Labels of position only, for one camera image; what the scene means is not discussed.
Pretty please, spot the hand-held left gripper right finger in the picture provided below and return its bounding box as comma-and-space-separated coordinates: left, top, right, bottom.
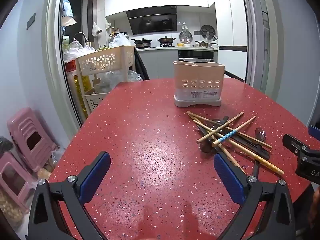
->
214, 152, 297, 240

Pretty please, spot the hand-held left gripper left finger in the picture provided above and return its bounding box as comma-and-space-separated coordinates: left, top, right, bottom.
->
25, 151, 112, 240

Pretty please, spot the plain wooden chopstick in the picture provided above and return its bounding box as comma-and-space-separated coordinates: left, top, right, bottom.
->
196, 111, 245, 144
186, 111, 240, 137
192, 119, 247, 175

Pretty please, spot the dark brown wooden chopstick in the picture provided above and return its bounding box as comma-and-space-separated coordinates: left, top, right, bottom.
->
232, 131, 273, 149

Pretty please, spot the yellow patterned wooden chopstick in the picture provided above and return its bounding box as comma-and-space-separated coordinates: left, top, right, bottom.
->
225, 139, 285, 175

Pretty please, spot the smoky translucent plastic spoon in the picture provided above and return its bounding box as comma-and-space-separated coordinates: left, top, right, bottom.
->
252, 127, 267, 178
205, 118, 272, 157
197, 126, 272, 161
199, 116, 230, 155

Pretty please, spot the blue patterned wooden chopstick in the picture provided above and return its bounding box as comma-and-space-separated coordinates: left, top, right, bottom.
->
211, 115, 257, 147

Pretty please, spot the beige plastic utensil holder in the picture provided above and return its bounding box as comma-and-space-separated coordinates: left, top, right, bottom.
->
173, 60, 225, 107

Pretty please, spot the yellow cooking oil bottle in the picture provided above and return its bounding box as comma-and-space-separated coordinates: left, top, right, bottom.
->
72, 72, 90, 113

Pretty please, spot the pink plastic stool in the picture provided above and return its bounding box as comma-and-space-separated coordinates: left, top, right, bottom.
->
7, 107, 57, 173
0, 151, 38, 213

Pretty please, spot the clear bag with beige contents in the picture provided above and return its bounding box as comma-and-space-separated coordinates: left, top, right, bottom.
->
0, 190, 23, 228

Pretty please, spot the crumpled clear plastic bag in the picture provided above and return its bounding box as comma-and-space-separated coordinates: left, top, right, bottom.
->
95, 70, 143, 93
63, 41, 84, 63

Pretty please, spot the beige plastic basket rack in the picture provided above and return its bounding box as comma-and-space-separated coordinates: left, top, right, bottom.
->
75, 45, 137, 113

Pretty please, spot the black hanging garment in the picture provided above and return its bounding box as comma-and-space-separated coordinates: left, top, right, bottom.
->
134, 47, 150, 81

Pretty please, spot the black built-in oven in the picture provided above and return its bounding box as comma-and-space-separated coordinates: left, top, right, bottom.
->
178, 49, 215, 63

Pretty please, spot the grey base cabinet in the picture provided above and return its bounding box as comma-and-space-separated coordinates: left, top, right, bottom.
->
137, 47, 179, 80

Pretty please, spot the small steel pot with lid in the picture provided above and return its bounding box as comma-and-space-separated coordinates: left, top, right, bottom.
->
195, 40, 218, 48

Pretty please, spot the whitish plastic bag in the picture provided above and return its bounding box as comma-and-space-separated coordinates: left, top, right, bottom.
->
112, 32, 132, 48

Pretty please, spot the white refrigerator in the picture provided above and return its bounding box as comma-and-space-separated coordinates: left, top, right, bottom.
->
214, 0, 248, 82

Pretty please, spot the round metal steamer rack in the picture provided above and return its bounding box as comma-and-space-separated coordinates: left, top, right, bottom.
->
200, 24, 216, 39

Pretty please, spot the black wok with lid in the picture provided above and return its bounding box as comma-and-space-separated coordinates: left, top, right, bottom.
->
131, 38, 152, 48

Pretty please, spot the black kitchen faucet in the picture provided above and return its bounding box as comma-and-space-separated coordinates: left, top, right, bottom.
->
72, 32, 88, 45

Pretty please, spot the hanging white plastic bag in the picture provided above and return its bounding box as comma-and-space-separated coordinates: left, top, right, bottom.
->
92, 22, 103, 37

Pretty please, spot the round metal strainer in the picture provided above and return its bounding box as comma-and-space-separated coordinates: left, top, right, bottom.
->
179, 30, 193, 44

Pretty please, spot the dark cooking pot with lid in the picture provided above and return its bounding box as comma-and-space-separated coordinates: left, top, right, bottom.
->
157, 37, 176, 47

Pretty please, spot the black range hood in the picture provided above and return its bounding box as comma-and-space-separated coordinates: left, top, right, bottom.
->
126, 6, 177, 35

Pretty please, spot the hanging blue and white cloth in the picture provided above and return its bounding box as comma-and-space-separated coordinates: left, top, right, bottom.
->
62, 0, 77, 27

